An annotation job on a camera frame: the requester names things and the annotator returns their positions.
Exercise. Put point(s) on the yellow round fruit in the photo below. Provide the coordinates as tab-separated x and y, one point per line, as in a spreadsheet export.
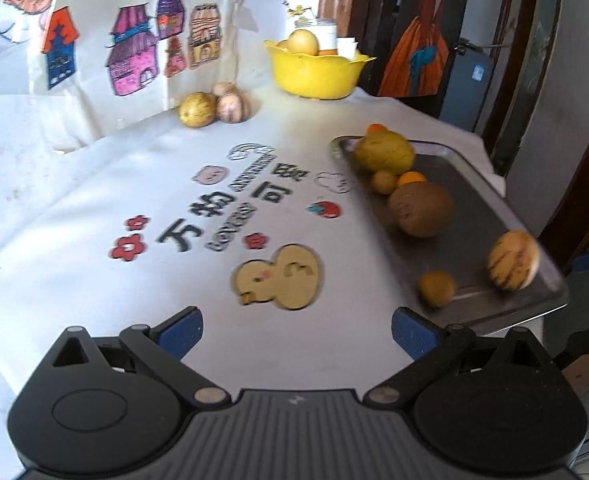
198	110
384	152

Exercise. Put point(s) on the brown kiwi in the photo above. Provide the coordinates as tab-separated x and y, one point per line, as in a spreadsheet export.
421	210

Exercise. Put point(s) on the orange dress woman painting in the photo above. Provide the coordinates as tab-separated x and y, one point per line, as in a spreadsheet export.
417	50

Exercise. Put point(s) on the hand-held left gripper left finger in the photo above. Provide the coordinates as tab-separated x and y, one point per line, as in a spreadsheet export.
182	332

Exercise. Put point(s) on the white printed table cloth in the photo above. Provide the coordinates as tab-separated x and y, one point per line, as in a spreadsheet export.
149	185

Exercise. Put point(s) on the yellow plastic bowl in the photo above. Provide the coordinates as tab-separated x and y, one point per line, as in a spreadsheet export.
314	77

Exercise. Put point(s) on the colourful houses drawing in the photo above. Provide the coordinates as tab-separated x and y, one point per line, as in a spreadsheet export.
139	35

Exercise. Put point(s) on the dark metal baking tray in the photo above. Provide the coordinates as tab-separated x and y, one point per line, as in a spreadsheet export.
474	240

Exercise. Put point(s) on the small orange tangerine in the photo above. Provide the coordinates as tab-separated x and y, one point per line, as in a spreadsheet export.
377	129
412	177

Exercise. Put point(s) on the blue-grey appliance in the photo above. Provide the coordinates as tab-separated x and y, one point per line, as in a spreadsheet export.
471	85

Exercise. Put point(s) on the small brown longan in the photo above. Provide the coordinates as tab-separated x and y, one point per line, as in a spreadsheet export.
437	288
384	181

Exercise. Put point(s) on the white jar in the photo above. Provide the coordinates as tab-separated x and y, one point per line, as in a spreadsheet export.
324	32

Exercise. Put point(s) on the white paper carton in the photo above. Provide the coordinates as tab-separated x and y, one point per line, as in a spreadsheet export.
347	47

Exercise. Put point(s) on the yellow pear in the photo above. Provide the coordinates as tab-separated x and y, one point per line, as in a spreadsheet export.
303	42

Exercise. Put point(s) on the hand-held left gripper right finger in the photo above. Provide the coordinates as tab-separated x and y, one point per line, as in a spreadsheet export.
414	332

